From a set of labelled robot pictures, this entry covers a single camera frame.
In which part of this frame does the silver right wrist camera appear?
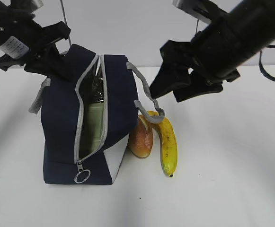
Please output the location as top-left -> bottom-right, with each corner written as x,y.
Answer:
172,0 -> 229,25

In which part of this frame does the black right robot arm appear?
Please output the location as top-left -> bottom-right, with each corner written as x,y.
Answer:
150,0 -> 275,102

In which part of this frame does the glass container green lid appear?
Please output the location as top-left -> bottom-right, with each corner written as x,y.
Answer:
80,103 -> 104,158

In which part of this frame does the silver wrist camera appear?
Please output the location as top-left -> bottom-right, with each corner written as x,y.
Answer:
9,0 -> 44,11
172,0 -> 229,25

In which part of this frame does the brown bread roll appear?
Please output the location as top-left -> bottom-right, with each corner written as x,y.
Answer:
128,115 -> 153,158

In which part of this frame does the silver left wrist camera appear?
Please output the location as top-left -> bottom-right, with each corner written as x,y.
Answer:
9,0 -> 44,11

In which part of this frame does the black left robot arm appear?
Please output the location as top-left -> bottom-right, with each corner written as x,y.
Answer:
0,0 -> 73,81

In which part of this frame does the navy blue lunch bag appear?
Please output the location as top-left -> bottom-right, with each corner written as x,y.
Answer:
29,44 -> 165,185

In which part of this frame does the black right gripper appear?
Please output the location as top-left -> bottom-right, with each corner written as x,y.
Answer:
150,31 -> 240,103

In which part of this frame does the yellow banana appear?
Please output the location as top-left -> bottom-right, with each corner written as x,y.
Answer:
151,117 -> 178,177

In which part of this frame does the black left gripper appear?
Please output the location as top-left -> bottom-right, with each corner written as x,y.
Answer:
0,20 -> 73,81

